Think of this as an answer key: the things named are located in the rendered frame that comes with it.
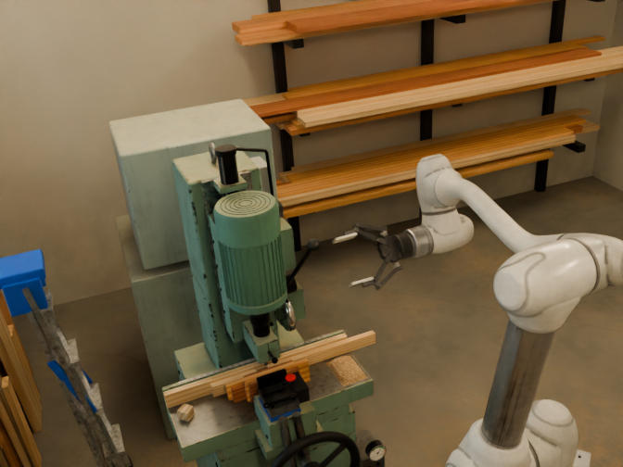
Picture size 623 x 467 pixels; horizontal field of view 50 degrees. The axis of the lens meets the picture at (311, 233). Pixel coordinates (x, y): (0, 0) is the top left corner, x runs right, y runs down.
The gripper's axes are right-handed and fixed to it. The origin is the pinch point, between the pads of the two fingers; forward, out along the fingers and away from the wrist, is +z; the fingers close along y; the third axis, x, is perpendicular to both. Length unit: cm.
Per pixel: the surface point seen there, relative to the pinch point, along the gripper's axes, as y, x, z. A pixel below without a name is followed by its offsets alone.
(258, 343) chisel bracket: -12.0, -20.9, 26.5
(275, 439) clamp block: -39, -17, 31
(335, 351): -20.1, -33.7, 0.8
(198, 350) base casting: -2, -69, 38
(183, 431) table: -29, -28, 53
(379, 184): 80, -179, -108
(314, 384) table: -27.9, -28.9, 12.0
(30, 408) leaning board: 11, -172, 108
